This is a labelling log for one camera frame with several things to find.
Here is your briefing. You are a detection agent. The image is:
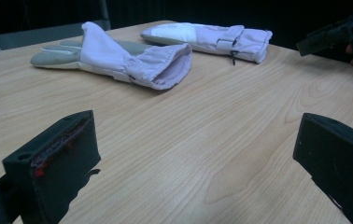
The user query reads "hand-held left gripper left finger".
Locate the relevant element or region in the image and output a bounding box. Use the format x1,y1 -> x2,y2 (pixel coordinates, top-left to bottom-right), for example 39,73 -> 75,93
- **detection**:
2,109 -> 102,224

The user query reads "white and grey glove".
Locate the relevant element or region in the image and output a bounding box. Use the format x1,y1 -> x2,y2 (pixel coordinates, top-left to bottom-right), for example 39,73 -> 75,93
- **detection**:
30,21 -> 193,91
139,21 -> 274,66

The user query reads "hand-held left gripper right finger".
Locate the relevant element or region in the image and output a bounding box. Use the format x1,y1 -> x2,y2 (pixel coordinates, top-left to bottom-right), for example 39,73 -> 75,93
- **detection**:
292,112 -> 353,224

